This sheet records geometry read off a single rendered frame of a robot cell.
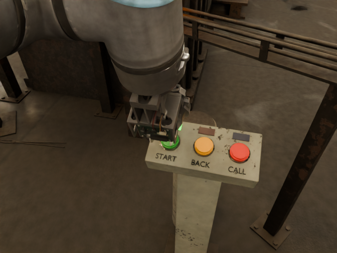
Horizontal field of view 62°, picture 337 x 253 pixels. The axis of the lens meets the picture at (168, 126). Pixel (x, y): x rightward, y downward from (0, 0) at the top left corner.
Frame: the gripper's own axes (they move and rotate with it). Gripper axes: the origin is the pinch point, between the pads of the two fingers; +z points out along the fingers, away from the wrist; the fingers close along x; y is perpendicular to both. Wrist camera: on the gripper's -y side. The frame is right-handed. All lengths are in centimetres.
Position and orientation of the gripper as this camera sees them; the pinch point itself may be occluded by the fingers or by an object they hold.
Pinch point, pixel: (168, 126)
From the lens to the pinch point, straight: 55.8
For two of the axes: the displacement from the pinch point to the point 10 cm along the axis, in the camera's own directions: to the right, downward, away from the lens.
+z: 0.9, 4.7, 8.8
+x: 9.7, 1.5, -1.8
